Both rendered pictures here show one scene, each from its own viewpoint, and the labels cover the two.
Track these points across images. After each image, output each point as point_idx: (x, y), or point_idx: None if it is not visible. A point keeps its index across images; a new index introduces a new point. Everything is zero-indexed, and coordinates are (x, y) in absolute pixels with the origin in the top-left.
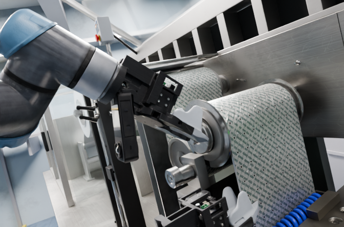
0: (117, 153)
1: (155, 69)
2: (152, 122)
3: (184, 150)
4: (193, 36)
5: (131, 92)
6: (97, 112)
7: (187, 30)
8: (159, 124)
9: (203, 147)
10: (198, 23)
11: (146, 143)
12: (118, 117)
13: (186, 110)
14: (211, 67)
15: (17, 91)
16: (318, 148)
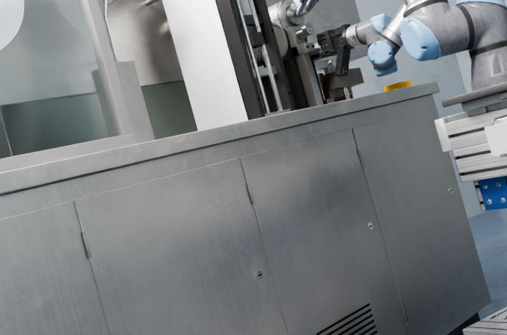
0: None
1: None
2: None
3: (276, 31)
4: None
5: None
6: None
7: None
8: None
9: (301, 19)
10: None
11: (221, 37)
12: None
13: (281, 1)
14: (159, 7)
15: None
16: None
